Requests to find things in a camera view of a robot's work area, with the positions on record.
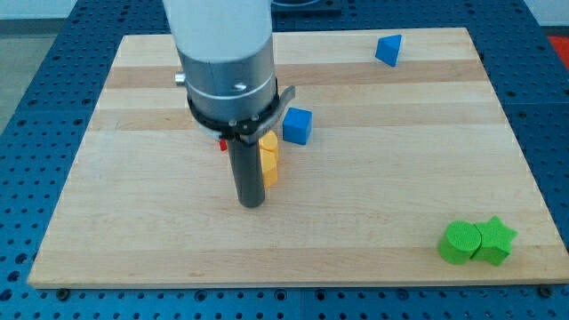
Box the wooden board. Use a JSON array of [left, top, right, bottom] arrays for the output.
[[28, 28, 568, 289]]

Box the blue cube block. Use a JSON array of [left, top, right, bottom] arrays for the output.
[[282, 108, 312, 145]]

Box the green star block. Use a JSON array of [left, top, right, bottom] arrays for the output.
[[470, 216, 518, 266]]

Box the yellow block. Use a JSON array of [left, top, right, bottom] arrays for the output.
[[260, 149, 278, 188], [259, 131, 279, 161]]

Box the yellow block lower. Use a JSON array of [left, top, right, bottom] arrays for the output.
[[260, 149, 278, 188]]

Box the red block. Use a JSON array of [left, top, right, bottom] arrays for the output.
[[219, 140, 228, 151]]

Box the yellow block upper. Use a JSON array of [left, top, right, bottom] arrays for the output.
[[259, 131, 279, 161]]

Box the black clamp ring with lever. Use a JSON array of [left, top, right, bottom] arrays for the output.
[[186, 78, 297, 146]]

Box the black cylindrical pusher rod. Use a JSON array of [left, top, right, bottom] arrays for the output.
[[228, 135, 265, 208]]

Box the blue triangular prism block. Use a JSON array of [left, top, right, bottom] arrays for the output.
[[375, 35, 403, 67]]

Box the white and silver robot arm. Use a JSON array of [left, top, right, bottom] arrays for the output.
[[163, 0, 276, 123]]

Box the green cylinder block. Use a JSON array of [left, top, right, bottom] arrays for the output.
[[437, 220, 482, 265]]

